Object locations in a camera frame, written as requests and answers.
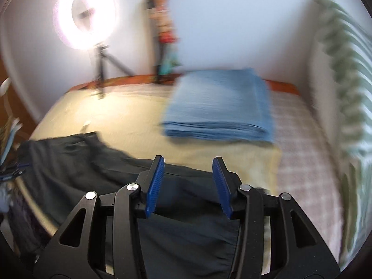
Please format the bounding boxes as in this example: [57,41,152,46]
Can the dark green pants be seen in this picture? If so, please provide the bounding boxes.
[16,132,272,279]

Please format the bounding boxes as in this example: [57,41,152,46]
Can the yellow striped bed sheet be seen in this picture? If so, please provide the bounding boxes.
[31,90,281,195]

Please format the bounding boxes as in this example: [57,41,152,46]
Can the folded blue jeans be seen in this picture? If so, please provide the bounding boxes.
[161,69,275,143]

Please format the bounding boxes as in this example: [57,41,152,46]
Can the pink checkered bed cover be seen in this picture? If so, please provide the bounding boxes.
[270,91,344,259]

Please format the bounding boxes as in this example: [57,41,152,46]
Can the orange mattress edge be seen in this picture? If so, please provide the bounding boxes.
[65,74,300,96]

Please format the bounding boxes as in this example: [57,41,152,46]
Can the black mini tripod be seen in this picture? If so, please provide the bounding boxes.
[95,43,135,99]

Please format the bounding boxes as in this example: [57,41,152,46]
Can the folded tripod with cloth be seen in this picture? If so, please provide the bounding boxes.
[144,0,180,84]

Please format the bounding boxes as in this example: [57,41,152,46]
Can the green white patterned pillow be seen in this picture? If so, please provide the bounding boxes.
[310,0,371,267]

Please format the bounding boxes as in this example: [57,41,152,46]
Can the white ring light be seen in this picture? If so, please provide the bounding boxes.
[53,0,122,50]

